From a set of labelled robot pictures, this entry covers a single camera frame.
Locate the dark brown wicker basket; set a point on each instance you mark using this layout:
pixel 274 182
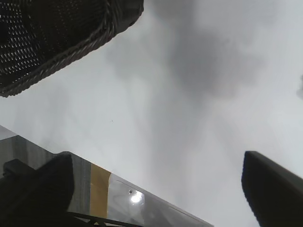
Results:
pixel 59 30

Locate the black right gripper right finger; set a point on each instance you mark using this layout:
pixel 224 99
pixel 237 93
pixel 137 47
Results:
pixel 277 196

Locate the transparent plastic floor sheet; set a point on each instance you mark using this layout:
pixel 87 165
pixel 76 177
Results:
pixel 154 208

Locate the black base frame part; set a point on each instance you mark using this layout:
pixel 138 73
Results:
pixel 16 168

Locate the yellow tape strip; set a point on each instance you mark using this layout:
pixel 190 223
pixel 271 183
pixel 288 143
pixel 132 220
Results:
pixel 99 189

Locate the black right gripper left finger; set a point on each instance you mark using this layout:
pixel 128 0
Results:
pixel 40 198

